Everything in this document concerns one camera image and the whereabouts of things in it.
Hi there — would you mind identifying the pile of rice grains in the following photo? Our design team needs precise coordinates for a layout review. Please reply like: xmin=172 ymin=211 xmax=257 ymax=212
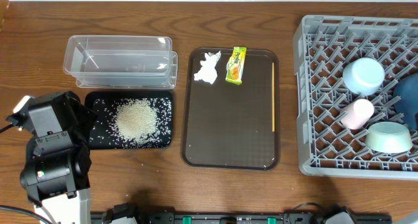
xmin=91 ymin=98 xmax=172 ymax=146

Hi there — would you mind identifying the white tissue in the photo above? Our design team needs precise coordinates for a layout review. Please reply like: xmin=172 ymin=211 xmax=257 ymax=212
xmin=193 ymin=51 xmax=221 ymax=84

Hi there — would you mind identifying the yellow snack wrapper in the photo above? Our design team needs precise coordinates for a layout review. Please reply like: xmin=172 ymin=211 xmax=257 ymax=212
xmin=225 ymin=46 xmax=247 ymax=85

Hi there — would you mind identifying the wooden chopstick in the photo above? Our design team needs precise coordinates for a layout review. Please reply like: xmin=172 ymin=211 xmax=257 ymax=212
xmin=272 ymin=62 xmax=276 ymax=132

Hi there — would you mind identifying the pink cup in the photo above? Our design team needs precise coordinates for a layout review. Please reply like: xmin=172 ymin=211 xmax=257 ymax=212
xmin=341 ymin=99 xmax=374 ymax=129

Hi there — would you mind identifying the light blue bowl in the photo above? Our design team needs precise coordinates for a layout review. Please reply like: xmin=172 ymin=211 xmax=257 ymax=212
xmin=342 ymin=57 xmax=385 ymax=96

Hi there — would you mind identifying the mint green bowl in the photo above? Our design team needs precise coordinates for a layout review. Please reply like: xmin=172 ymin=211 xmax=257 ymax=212
xmin=364 ymin=121 xmax=413 ymax=153

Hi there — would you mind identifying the dark blue plate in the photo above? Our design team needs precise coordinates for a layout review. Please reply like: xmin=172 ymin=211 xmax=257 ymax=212
xmin=393 ymin=73 xmax=417 ymax=130

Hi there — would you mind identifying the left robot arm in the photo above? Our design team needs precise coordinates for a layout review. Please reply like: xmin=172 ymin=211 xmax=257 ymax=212
xmin=6 ymin=91 xmax=97 ymax=223

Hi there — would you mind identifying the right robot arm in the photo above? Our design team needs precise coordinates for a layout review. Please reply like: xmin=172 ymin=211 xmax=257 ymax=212
xmin=323 ymin=212 xmax=417 ymax=224

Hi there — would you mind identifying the grey dishwasher rack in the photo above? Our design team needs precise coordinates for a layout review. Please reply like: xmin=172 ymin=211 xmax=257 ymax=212
xmin=293 ymin=15 xmax=417 ymax=180

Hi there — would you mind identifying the black tray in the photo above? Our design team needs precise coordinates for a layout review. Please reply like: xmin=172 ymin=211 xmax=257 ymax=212
xmin=84 ymin=90 xmax=176 ymax=151

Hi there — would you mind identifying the clear plastic bin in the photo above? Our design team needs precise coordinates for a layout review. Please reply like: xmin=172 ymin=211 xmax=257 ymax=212
xmin=63 ymin=35 xmax=178 ymax=89

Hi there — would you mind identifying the brown serving tray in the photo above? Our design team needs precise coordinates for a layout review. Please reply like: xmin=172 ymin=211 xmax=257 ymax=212
xmin=181 ymin=48 xmax=280 ymax=170

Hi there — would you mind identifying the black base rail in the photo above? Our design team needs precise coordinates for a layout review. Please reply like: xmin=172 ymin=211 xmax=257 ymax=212
xmin=91 ymin=202 xmax=393 ymax=224

